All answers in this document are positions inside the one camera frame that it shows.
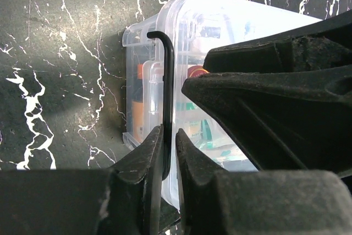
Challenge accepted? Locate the clear box lid with handle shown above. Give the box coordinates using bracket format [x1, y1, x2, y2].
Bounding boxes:
[145, 0, 322, 214]

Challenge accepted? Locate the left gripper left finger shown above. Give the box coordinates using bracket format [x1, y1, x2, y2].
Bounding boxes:
[1, 126, 163, 234]

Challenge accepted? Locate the brown bottle orange cap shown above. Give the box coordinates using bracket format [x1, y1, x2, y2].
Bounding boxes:
[132, 63, 144, 143]

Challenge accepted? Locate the small brown round tin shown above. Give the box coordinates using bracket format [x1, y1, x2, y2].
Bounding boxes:
[187, 65, 208, 78]

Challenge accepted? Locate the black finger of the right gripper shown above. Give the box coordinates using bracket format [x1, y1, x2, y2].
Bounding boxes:
[182, 65, 351, 177]

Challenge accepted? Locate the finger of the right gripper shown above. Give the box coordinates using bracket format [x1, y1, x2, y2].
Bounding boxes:
[203, 11, 351, 73]

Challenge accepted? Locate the clear first aid box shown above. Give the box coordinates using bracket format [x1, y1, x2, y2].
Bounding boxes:
[123, 15, 164, 149]

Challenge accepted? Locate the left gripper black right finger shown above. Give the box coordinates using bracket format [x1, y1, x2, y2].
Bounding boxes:
[175, 130, 351, 234]

